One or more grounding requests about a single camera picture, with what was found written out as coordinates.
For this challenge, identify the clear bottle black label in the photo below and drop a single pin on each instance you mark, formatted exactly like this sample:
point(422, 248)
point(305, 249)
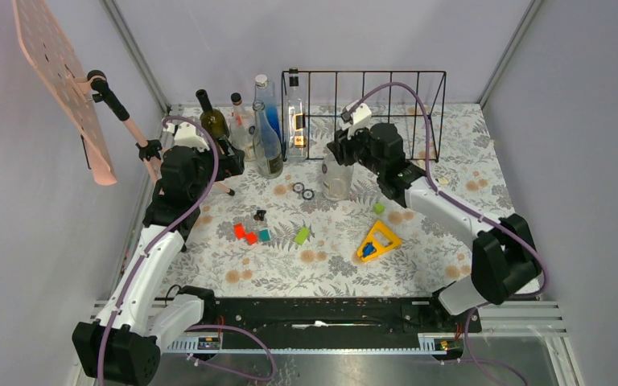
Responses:
point(266, 144)

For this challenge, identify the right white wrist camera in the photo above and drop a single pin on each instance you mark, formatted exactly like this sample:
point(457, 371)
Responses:
point(354, 117)

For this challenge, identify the long green block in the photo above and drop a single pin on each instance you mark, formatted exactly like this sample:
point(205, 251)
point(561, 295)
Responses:
point(303, 235)

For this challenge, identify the poker chip fifty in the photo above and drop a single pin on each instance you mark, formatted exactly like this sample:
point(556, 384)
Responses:
point(308, 195)

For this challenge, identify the small black knob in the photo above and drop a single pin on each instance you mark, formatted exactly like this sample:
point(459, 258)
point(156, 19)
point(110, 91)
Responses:
point(260, 215)

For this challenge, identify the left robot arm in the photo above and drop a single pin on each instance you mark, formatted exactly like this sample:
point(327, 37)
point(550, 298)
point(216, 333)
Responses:
point(123, 344)

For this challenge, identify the clear bottle gold band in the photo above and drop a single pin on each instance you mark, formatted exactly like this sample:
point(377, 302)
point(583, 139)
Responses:
point(242, 128)

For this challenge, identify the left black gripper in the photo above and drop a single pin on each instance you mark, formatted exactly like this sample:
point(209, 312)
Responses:
point(232, 164)

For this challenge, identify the clear bottle cork stopper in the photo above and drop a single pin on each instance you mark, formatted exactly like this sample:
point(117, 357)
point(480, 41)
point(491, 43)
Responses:
point(336, 179)

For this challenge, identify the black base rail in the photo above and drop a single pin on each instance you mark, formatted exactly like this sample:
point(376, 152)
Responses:
point(315, 325)

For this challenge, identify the black wire wine rack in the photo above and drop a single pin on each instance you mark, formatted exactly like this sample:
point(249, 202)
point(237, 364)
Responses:
point(412, 100)

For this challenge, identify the yellow triangle frame toy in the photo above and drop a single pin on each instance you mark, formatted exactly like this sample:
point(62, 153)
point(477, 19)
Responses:
point(382, 238)

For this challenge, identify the poker chip ten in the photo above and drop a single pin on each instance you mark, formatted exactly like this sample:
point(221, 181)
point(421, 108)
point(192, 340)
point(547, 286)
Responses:
point(298, 188)

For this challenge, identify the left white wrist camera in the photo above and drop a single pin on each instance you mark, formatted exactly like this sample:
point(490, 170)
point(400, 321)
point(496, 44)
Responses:
point(186, 135)

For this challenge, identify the red block pair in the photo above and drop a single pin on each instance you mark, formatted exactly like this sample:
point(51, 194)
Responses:
point(241, 234)

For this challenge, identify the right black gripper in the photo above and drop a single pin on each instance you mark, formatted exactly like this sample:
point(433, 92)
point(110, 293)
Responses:
point(341, 145)

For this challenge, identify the teal block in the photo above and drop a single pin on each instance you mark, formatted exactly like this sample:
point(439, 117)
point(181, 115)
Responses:
point(264, 235)

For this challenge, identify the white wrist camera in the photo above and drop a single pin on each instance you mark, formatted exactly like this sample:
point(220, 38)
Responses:
point(186, 135)
point(354, 117)

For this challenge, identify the dark green wine bottle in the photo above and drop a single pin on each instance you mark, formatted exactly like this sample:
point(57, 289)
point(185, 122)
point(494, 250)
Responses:
point(212, 119)

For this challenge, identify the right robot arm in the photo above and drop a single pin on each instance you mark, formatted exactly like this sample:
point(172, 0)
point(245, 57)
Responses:
point(504, 257)

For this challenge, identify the clear bottle black cap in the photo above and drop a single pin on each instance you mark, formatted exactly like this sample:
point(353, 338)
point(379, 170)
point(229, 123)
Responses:
point(296, 127)

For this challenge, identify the blue glass bottle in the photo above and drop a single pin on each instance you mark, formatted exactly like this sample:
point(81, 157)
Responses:
point(265, 92)

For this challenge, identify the floral table mat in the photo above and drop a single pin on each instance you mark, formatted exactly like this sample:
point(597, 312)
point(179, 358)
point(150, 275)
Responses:
point(429, 258)

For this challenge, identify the pink pegboard panel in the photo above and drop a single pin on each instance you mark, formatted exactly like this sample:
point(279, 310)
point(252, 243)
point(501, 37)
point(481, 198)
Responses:
point(50, 53)

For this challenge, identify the pink tripod stand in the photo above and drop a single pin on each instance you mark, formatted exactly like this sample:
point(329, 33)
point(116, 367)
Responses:
point(150, 151)

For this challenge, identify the green cube centre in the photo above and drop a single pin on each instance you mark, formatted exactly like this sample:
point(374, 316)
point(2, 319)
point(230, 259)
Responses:
point(379, 208)

